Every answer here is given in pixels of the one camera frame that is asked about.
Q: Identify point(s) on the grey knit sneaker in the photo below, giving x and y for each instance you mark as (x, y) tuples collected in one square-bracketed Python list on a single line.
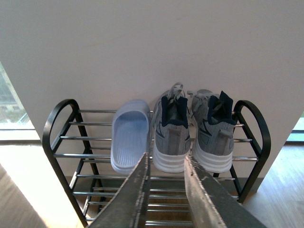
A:
[(211, 114), (172, 137)]

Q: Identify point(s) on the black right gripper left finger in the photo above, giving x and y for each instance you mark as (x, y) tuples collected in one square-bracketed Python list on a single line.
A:
[(128, 207)]

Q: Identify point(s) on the light blue slide sandal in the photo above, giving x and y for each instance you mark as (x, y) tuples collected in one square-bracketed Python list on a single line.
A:
[(130, 135)]

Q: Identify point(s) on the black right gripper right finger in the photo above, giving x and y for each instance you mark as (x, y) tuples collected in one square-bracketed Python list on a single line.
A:
[(211, 205)]

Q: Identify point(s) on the black metal shoe rack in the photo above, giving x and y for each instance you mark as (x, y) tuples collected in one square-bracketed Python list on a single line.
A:
[(77, 144)]

